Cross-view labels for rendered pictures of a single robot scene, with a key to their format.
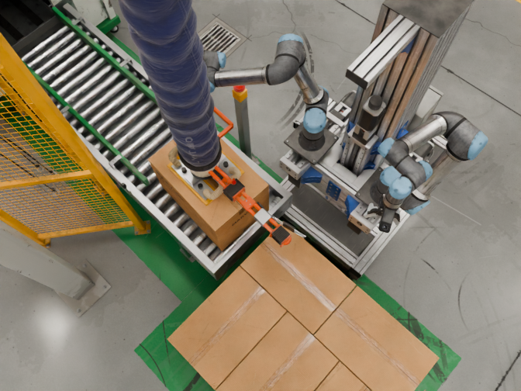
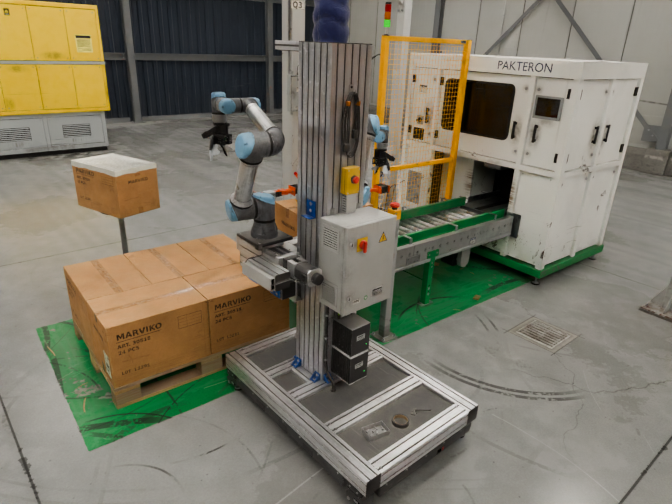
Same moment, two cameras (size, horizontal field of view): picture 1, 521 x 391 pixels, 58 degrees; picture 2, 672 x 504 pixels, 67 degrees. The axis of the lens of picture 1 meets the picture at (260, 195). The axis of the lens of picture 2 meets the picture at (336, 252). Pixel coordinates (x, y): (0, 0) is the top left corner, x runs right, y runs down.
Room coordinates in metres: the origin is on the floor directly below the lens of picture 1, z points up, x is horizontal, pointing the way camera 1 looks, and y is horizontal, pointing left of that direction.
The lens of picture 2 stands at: (1.54, -3.21, 2.02)
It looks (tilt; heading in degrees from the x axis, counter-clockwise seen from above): 22 degrees down; 95
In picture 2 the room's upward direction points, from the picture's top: 2 degrees clockwise
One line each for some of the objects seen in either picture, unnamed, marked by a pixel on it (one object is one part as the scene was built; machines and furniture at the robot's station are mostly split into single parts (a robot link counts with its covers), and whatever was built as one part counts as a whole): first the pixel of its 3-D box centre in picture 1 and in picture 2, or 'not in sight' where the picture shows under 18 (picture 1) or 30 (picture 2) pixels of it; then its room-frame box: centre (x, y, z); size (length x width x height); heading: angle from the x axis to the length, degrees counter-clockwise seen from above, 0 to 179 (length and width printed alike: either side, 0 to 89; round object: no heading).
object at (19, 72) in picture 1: (25, 177); not in sight; (1.13, 1.27, 1.05); 0.87 x 0.10 x 2.10; 96
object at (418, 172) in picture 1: (413, 172); (228, 105); (0.75, -0.60, 1.71); 0.11 x 0.11 x 0.08; 37
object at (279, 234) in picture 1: (280, 236); not in sight; (0.72, -0.09, 1.08); 0.08 x 0.07 x 0.05; 42
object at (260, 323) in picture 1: (299, 351); (178, 297); (0.21, -0.19, 0.34); 1.20 x 1.00 x 0.40; 44
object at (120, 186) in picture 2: not in sight; (116, 184); (-0.73, 0.87, 0.82); 0.60 x 0.40 x 0.40; 152
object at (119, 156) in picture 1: (67, 113); (406, 212); (1.82, 1.30, 0.60); 1.60 x 0.10 x 0.09; 44
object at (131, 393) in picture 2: not in sight; (181, 331); (0.21, -0.19, 0.07); 1.20 x 1.00 x 0.14; 44
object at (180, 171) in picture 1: (192, 178); not in sight; (1.11, 0.37, 0.97); 0.34 x 0.10 x 0.05; 42
